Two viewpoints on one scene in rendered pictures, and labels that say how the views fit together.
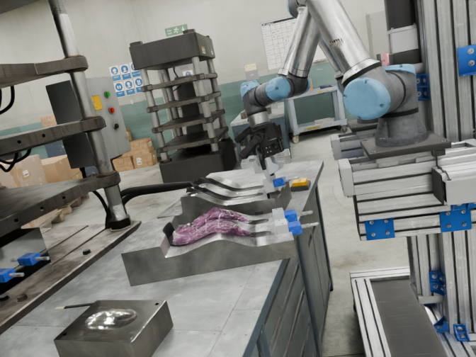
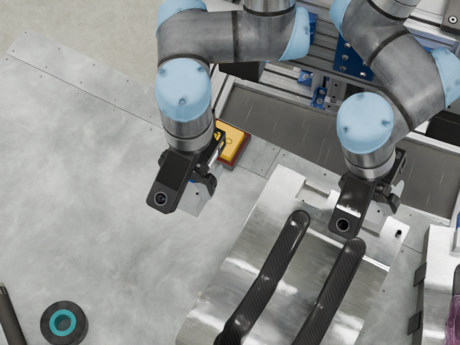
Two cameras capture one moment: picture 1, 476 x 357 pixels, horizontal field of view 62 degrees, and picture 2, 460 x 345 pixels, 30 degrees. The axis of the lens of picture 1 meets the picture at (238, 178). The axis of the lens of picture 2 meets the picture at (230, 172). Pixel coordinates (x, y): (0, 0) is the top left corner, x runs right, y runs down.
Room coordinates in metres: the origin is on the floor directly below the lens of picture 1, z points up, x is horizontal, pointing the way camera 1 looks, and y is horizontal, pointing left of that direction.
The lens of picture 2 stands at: (1.56, 0.43, 2.31)
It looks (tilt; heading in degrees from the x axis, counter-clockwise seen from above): 66 degrees down; 280
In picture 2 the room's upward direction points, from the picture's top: 2 degrees counter-clockwise
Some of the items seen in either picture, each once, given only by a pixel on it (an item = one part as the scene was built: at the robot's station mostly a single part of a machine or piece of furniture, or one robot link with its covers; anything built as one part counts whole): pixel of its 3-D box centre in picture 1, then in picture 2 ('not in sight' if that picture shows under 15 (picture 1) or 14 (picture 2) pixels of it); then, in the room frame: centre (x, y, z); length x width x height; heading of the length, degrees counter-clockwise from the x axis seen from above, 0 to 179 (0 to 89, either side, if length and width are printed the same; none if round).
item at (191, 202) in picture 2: (269, 165); (202, 175); (1.71, -0.15, 0.93); 0.13 x 0.05 x 0.05; 69
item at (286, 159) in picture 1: (266, 161); not in sight; (4.74, -0.39, 0.28); 0.61 x 0.41 x 0.15; 81
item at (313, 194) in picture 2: not in sight; (313, 197); (1.51, -0.16, 0.87); 0.05 x 0.05 x 0.04; 69
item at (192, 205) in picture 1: (224, 198); (279, 319); (1.55, 0.07, 0.87); 0.50 x 0.26 x 0.14; 69
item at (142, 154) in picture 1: (132, 148); not in sight; (8.06, 2.00, 0.42); 0.86 x 0.33 x 0.83; 81
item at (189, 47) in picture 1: (191, 109); not in sight; (6.17, 0.49, 1.03); 1.54 x 0.94 x 2.06; 171
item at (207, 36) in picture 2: not in sight; (194, 37); (1.72, -0.23, 1.25); 0.11 x 0.11 x 0.08; 10
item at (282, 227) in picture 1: (297, 227); not in sight; (1.12, -0.15, 0.86); 0.13 x 0.05 x 0.05; 86
